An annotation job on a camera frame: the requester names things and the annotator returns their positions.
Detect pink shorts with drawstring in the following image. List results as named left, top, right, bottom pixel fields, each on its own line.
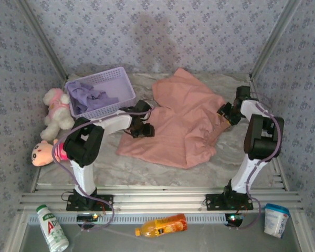
left=115, top=67, right=237, bottom=170

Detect purple cloth garment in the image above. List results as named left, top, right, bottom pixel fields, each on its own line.
left=67, top=80, right=119, bottom=113

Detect purple plastic basket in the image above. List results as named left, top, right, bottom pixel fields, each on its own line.
left=64, top=67, right=137, bottom=120

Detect white plush dog pink shirt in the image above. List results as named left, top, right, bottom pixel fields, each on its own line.
left=39, top=88, right=76, bottom=142

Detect right controller circuit board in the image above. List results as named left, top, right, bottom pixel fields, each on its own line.
left=225, top=213, right=245, bottom=228

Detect controller circuit board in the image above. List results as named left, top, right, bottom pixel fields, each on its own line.
left=77, top=214, right=99, bottom=223
left=225, top=213, right=245, bottom=228

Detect white yogurt cup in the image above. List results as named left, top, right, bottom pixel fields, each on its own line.
left=264, top=203, right=290, bottom=239

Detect pink plush doll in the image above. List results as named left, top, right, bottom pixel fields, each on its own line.
left=30, top=139, right=69, bottom=167

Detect orange juice bottle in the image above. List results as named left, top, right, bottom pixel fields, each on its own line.
left=135, top=213, right=188, bottom=238

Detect left controller circuit board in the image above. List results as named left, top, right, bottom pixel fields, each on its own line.
left=77, top=214, right=99, bottom=223

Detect white green milk drink bottle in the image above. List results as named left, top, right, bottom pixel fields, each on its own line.
left=36, top=204, right=69, bottom=252

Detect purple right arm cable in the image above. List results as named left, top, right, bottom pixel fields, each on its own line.
left=227, top=91, right=286, bottom=230

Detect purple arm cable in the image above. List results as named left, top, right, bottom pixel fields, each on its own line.
left=51, top=108, right=153, bottom=232
left=227, top=91, right=286, bottom=230

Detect aluminium frame post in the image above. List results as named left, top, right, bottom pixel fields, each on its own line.
left=249, top=0, right=303, bottom=79

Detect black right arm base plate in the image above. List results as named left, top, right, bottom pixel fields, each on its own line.
left=205, top=193, right=254, bottom=212

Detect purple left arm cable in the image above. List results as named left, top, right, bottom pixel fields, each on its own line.
left=51, top=108, right=153, bottom=232

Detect aluminium mounting rail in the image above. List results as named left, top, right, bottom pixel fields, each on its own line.
left=18, top=183, right=304, bottom=214

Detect slotted grey cable duct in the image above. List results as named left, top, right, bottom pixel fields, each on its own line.
left=27, top=213, right=266, bottom=226

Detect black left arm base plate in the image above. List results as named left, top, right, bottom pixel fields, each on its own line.
left=66, top=188, right=114, bottom=212

